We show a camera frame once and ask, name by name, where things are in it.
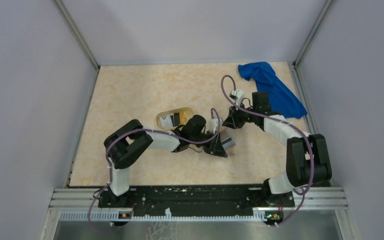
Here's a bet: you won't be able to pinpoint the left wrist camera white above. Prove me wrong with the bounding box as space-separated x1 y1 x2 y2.
207 118 220 134

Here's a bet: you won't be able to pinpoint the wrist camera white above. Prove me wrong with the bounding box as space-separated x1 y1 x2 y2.
207 118 220 134
229 89 245 106

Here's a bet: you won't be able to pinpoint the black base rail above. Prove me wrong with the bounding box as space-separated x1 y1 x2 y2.
98 184 295 217

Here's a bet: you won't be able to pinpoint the aluminium frame rail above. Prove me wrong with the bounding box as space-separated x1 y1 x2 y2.
48 187 349 222

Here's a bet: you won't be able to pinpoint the blue cloth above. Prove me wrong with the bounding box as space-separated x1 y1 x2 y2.
237 61 308 119

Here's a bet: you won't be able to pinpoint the tan leather card holder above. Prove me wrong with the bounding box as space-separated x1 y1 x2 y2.
220 130 236 150

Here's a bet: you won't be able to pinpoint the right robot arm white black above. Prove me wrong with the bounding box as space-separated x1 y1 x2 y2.
222 89 332 206

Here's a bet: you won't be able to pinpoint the black VIP card in tray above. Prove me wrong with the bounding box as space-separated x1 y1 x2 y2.
171 112 181 126

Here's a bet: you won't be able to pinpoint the cream plastic tray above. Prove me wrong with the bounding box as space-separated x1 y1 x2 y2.
155 107 194 131

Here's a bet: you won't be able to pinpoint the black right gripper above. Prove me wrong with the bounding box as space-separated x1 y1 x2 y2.
222 102 258 130

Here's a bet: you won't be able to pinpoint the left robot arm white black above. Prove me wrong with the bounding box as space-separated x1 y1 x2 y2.
103 115 228 207

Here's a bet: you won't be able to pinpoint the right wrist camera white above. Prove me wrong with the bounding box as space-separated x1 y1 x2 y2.
229 89 245 106

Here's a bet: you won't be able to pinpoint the white black card in tray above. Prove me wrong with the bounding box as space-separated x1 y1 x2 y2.
159 115 174 129

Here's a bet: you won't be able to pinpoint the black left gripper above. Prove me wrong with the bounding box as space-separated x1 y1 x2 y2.
190 129 228 158

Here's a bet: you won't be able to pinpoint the yellow credit cards stack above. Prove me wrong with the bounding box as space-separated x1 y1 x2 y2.
179 110 194 125

